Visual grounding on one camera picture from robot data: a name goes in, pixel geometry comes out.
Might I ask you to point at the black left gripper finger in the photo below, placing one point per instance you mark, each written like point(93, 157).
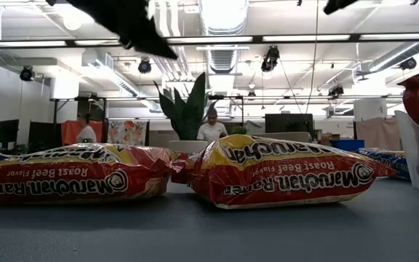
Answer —
point(147, 43)

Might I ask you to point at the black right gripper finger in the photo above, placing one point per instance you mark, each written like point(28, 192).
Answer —
point(337, 5)

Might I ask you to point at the black ceiling spot lamp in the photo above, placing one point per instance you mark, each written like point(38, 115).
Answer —
point(270, 60)
point(144, 66)
point(408, 63)
point(27, 74)
point(336, 91)

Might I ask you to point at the green snake plant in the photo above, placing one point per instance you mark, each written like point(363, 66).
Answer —
point(187, 113)

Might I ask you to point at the white boxy unit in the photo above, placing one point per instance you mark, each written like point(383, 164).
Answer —
point(64, 87)
point(369, 109)

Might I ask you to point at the floral print poster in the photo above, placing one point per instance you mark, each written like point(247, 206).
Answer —
point(127, 132)

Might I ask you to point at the person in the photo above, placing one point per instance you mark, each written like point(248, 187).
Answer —
point(212, 132)
point(86, 135)

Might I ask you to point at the white round plant pot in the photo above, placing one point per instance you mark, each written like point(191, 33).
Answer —
point(187, 146)

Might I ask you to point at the small black ceiling lamp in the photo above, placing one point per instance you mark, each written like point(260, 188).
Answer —
point(251, 94)

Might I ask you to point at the small green potted plant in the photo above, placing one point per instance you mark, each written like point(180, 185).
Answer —
point(239, 130)

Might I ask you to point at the blue plastic tub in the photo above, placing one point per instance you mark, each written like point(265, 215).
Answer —
point(347, 144)

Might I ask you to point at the translucent white plastic bin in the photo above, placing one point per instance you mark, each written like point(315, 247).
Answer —
point(413, 153)

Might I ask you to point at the silver ventilation duct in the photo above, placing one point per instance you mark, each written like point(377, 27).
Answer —
point(224, 14)
point(395, 58)

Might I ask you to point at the black camera stand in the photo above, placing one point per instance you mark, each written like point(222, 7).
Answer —
point(227, 97)

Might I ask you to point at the black metal stand frame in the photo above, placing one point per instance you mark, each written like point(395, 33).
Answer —
point(55, 116)

